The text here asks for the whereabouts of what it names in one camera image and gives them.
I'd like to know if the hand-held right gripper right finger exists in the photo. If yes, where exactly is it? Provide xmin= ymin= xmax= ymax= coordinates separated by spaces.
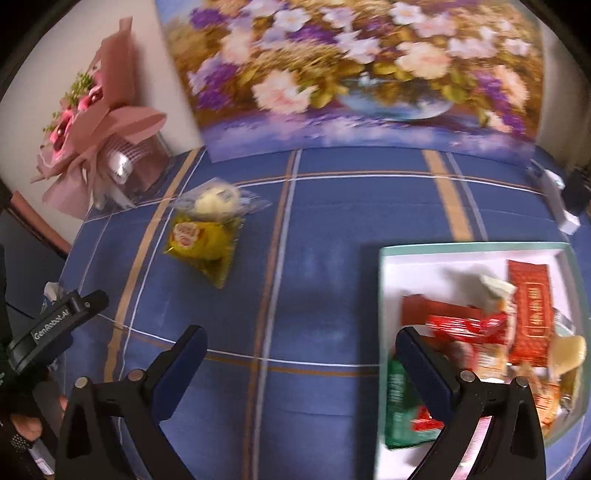
xmin=396 ymin=326 xmax=548 ymax=480

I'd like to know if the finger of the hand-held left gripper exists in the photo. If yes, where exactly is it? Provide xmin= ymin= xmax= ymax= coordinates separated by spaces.
xmin=7 ymin=290 xmax=110 ymax=372

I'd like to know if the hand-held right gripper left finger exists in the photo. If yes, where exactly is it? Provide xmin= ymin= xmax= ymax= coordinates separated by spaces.
xmin=55 ymin=324 xmax=208 ymax=480

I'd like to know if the bright green snack packet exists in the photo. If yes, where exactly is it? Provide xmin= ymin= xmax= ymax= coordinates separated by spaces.
xmin=385 ymin=357 xmax=444 ymax=449

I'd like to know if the red printed snack packet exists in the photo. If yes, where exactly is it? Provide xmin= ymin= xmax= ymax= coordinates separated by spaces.
xmin=425 ymin=311 xmax=509 ymax=347

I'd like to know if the tan printed snack packet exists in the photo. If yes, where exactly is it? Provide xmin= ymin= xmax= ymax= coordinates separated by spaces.
xmin=462 ymin=342 xmax=509 ymax=384

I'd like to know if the pink snack packet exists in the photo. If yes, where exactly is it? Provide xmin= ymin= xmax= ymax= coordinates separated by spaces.
xmin=450 ymin=413 xmax=495 ymax=480

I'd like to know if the white tray with teal rim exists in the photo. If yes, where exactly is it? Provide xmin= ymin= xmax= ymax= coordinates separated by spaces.
xmin=373 ymin=241 xmax=585 ymax=480

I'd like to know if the long red snack packet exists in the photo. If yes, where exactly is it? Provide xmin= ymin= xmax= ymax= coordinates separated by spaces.
xmin=507 ymin=259 xmax=555 ymax=367

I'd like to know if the orange snack packet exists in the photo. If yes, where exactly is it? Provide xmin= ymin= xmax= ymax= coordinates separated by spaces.
xmin=522 ymin=364 xmax=563 ymax=432

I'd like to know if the white jelly cup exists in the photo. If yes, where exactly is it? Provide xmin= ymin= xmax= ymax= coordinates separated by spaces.
xmin=549 ymin=335 xmax=587 ymax=376

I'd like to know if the person's left hand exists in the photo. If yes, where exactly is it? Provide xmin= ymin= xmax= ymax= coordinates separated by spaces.
xmin=7 ymin=394 xmax=68 ymax=462

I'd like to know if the red snack box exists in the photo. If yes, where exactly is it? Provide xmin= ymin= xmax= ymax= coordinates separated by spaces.
xmin=401 ymin=294 xmax=481 ymax=333

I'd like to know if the yellow snack packet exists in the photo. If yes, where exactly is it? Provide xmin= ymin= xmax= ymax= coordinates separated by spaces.
xmin=164 ymin=215 xmax=243 ymax=289

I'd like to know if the blue plaid tablecloth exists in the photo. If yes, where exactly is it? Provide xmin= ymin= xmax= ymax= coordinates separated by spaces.
xmin=60 ymin=143 xmax=591 ymax=480

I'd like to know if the clear-wrapped white candy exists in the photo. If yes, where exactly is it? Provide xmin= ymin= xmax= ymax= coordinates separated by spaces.
xmin=174 ymin=178 xmax=273 ymax=222

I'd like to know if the pink wrapped flower bouquet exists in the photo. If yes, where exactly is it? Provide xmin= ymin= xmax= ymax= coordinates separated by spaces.
xmin=30 ymin=16 xmax=171 ymax=220

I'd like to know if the white power strip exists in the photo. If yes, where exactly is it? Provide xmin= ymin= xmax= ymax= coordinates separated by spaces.
xmin=529 ymin=159 xmax=580 ymax=236

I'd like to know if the floral painting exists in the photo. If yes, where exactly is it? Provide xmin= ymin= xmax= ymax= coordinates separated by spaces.
xmin=154 ymin=0 xmax=546 ymax=162

